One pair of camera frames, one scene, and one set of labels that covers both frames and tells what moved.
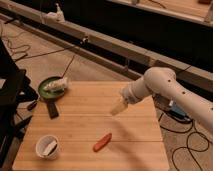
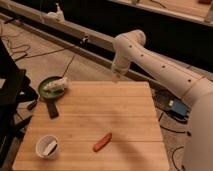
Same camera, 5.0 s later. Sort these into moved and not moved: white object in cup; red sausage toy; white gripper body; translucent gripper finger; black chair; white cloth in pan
Moved: white gripper body; translucent gripper finger
Not moved: red sausage toy; black chair; white cloth in pan; white object in cup
